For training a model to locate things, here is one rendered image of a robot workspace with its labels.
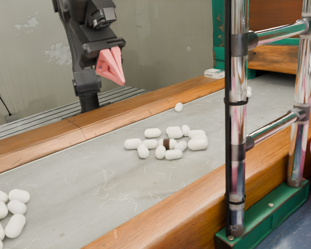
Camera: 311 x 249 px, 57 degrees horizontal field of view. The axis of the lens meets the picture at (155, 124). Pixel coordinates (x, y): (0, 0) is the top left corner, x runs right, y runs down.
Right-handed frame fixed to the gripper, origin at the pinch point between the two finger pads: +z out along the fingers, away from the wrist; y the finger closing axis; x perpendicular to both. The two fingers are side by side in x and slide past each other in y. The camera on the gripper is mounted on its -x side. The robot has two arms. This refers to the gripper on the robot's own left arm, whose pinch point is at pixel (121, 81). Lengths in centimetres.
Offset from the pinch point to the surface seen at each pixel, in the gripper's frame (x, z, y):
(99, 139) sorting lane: 10.2, 6.4, -6.8
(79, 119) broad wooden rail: 14.0, -2.1, -7.0
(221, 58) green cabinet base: 14, -8, 50
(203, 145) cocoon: -3.9, 21.6, 4.5
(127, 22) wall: 115, -138, 117
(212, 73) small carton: 11.5, -1.6, 37.8
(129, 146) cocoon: 3.1, 13.3, -5.1
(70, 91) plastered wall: 168, -120, 59
